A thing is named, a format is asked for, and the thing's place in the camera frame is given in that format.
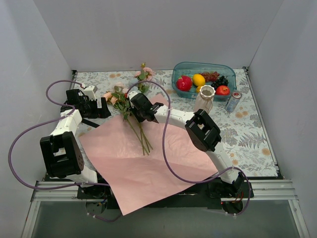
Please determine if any black ribbon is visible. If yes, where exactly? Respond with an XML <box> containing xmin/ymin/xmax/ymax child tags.
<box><xmin>82</xmin><ymin>119</ymin><xmax>100</xmax><ymax>128</ymax></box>

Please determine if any purple pink wrapping paper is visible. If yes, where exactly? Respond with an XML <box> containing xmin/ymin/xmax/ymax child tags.
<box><xmin>79</xmin><ymin>115</ymin><xmax>217</xmax><ymax>215</ymax></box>

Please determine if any white ribbed vase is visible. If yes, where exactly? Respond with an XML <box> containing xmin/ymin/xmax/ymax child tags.
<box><xmin>193</xmin><ymin>85</ymin><xmax>215</xmax><ymax>114</ymax></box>

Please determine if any blue flower stem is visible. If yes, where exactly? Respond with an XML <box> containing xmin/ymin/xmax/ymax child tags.
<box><xmin>129</xmin><ymin>78</ymin><xmax>139</xmax><ymax>86</ymax></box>

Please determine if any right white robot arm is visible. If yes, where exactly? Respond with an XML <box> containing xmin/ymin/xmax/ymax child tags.
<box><xmin>127</xmin><ymin>91</ymin><xmax>252</xmax><ymax>197</ymax></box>

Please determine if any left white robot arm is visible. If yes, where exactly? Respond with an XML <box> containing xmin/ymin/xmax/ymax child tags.
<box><xmin>40</xmin><ymin>85</ymin><xmax>111</xmax><ymax>198</ymax></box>

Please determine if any peach flower stem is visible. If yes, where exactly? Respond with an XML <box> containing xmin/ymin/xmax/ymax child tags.
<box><xmin>103</xmin><ymin>91</ymin><xmax>151</xmax><ymax>156</ymax></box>

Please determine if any pink flower stem with bud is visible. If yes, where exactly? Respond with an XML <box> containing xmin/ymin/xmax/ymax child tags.
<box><xmin>135</xmin><ymin>62</ymin><xmax>155</xmax><ymax>93</ymax></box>

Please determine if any red dragon fruit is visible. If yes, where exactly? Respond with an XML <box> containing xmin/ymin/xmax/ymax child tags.
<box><xmin>176</xmin><ymin>75</ymin><xmax>193</xmax><ymax>92</ymax></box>

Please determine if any teal plastic basket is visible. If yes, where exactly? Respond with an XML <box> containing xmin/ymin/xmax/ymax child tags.
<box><xmin>171</xmin><ymin>62</ymin><xmax>237</xmax><ymax>99</ymax></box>

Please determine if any red grapes bunch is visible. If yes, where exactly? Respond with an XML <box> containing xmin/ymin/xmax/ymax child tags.
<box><xmin>200</xmin><ymin>71</ymin><xmax>220</xmax><ymax>82</ymax></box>

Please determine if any red apple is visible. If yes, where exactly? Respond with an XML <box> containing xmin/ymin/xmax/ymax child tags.
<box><xmin>215</xmin><ymin>85</ymin><xmax>230</xmax><ymax>96</ymax></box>

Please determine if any black grapes bunch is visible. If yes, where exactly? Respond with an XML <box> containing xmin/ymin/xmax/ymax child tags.
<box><xmin>211</xmin><ymin>75</ymin><xmax>228</xmax><ymax>90</ymax></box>

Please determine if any silver drink can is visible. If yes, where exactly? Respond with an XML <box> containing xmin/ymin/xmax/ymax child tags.
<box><xmin>225</xmin><ymin>91</ymin><xmax>242</xmax><ymax>113</ymax></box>

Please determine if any floral tablecloth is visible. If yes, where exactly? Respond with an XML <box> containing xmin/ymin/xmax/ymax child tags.
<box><xmin>76</xmin><ymin>69</ymin><xmax>277</xmax><ymax>177</ymax></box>

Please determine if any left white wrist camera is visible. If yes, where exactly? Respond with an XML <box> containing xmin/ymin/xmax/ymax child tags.
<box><xmin>83</xmin><ymin>85</ymin><xmax>98</xmax><ymax>101</ymax></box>

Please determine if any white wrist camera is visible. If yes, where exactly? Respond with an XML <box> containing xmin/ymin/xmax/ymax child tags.
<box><xmin>83</xmin><ymin>85</ymin><xmax>98</xmax><ymax>101</ymax></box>
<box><xmin>125</xmin><ymin>91</ymin><xmax>138</xmax><ymax>108</ymax></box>

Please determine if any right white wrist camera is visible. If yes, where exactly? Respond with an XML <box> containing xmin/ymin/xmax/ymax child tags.
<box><xmin>125</xmin><ymin>91</ymin><xmax>138</xmax><ymax>108</ymax></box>

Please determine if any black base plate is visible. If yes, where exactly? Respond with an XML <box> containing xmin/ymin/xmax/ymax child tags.
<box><xmin>77</xmin><ymin>178</ymin><xmax>254</xmax><ymax>212</ymax></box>

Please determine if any aluminium frame rail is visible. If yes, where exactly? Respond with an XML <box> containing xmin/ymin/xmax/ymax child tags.
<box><xmin>22</xmin><ymin>179</ymin><xmax>310</xmax><ymax>238</ymax></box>

